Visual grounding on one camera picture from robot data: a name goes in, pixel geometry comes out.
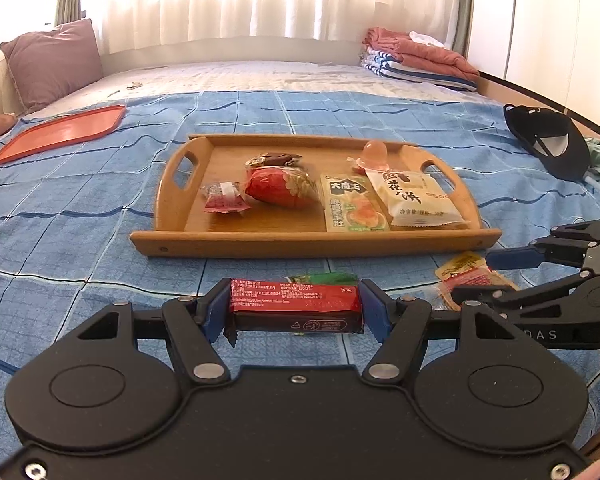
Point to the small white object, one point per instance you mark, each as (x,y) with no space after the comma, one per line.
(135,85)

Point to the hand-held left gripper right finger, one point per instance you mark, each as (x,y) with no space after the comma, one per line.
(375,316)

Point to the black cap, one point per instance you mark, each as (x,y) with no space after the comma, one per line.
(540,130)

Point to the white folded cloth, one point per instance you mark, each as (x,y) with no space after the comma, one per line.
(427,37)

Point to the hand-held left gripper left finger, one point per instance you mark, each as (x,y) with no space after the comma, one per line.
(212,316)

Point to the blue checked blanket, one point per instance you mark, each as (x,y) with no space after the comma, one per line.
(80,235)

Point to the orange snack packet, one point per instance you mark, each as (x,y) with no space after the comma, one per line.
(475,277)

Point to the dark red snack bar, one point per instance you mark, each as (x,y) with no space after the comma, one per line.
(295,305)

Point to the brown snack packet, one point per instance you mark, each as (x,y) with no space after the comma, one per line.
(280,159)

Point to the folded pink blanket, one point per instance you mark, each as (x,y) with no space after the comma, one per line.
(430,52)

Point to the pink and white candy packet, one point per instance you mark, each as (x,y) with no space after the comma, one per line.
(225,200)

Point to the white patterned bed sheet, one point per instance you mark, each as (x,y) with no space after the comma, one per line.
(255,77)

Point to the small yellow snack packet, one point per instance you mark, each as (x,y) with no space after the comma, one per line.
(462,263)

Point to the white snack packet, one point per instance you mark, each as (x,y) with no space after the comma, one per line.
(415,200)

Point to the red plastic tray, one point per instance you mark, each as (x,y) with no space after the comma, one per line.
(60,132)

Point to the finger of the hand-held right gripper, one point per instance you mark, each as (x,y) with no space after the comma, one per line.
(512,258)
(480,295)

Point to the mauve pillow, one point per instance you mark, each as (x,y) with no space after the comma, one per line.
(52,62)

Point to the orange jelly cup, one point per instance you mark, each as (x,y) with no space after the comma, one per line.
(375,154)

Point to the folded blue striped blanket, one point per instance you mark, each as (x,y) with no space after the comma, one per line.
(405,71)

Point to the red snack packet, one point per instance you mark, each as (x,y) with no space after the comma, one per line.
(275,187)

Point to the sheer white curtain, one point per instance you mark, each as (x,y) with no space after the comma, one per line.
(255,0)

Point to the yellow green snack packet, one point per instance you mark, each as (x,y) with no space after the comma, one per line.
(352,205)

